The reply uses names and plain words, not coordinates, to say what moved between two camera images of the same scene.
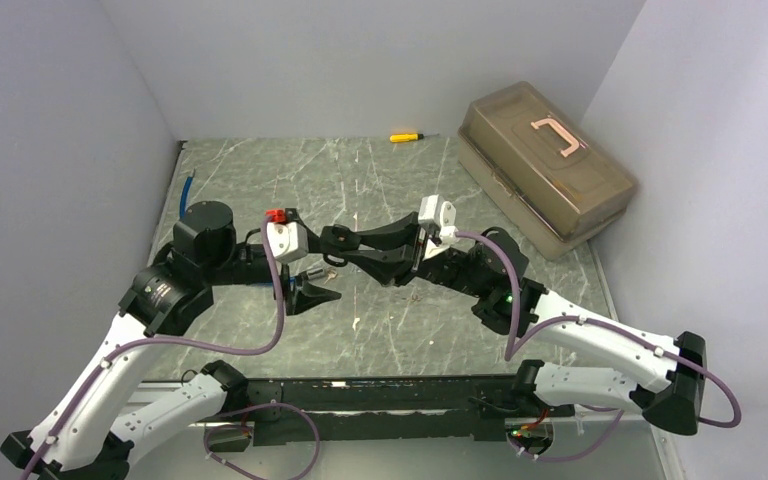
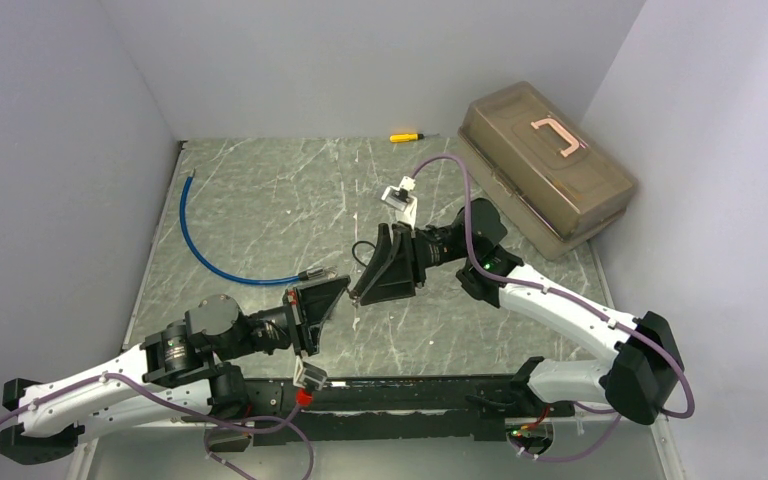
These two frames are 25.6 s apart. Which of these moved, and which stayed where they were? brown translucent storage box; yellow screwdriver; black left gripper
Moved: black left gripper
Stayed: brown translucent storage box; yellow screwdriver
